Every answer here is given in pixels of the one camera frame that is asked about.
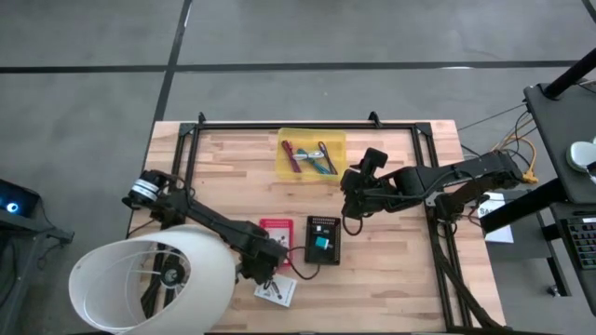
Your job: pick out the red plastic basket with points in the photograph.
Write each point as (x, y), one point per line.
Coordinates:
(263, 223)

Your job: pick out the black floor stand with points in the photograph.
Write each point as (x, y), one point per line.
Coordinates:
(51, 234)

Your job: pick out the white computer mouse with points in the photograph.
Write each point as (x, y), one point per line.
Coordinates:
(579, 156)

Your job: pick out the black keyboard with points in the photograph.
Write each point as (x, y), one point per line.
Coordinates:
(584, 242)

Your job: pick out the black aluminium table frame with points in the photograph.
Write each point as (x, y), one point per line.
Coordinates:
(302, 126)

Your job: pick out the black cart crossbar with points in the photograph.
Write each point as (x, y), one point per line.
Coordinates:
(521, 209)

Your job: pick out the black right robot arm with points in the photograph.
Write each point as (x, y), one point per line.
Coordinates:
(465, 170)

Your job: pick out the black device with blue light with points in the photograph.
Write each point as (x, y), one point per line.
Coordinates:
(21, 205)

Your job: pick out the black plastic basket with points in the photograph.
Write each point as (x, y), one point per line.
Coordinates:
(333, 256)

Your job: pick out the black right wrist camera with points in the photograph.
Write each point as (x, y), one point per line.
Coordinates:
(375, 160)

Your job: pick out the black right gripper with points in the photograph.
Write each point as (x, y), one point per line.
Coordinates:
(375, 193)

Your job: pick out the black cart top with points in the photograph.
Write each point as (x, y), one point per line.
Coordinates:
(559, 139)

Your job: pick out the white lampshade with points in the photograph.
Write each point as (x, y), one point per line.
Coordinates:
(209, 279)

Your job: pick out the yellow plastic tray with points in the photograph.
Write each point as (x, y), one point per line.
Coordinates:
(335, 139)

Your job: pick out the small white box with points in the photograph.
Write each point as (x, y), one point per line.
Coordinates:
(319, 229)

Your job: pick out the white box with green side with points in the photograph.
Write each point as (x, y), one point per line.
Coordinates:
(288, 290)

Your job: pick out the white paper sheet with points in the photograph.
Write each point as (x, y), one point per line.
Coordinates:
(500, 232)

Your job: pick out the black lamp socket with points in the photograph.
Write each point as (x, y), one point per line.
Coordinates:
(170, 275)

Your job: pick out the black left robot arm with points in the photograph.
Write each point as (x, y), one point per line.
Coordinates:
(219, 225)

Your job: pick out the small teal box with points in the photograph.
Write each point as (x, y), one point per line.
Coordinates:
(321, 242)

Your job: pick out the black pole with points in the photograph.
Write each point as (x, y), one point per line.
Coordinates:
(570, 76)

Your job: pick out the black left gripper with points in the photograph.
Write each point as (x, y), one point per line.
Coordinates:
(263, 258)

